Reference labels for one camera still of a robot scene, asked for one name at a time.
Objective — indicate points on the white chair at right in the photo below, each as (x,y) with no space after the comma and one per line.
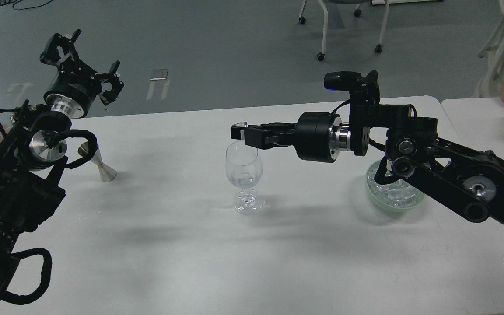
(490,83)

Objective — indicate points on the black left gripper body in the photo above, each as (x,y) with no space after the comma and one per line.
(73,89)

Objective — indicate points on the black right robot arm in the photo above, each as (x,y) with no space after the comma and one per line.
(466,181)

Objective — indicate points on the pile of clear ice cubes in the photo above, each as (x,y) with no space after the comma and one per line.
(399,194)

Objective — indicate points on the steel cocktail jigger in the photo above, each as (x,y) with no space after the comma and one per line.
(107,174)

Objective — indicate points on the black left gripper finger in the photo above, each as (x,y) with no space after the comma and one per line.
(112,78)
(61,53)

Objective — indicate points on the green bowl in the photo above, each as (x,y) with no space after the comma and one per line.
(373,169)

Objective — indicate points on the silver floor plate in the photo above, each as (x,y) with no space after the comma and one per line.
(159,74)

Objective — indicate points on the clear wine glass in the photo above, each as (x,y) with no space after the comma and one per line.
(243,169)

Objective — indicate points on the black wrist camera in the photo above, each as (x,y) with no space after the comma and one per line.
(345,81)

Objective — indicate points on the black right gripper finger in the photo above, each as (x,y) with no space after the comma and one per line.
(236,133)
(264,139)

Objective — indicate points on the white rolling chair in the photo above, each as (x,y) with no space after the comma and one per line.
(333,20)

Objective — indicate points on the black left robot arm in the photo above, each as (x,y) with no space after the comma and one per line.
(38,145)

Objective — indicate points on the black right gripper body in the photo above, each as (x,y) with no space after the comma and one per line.
(312,137)

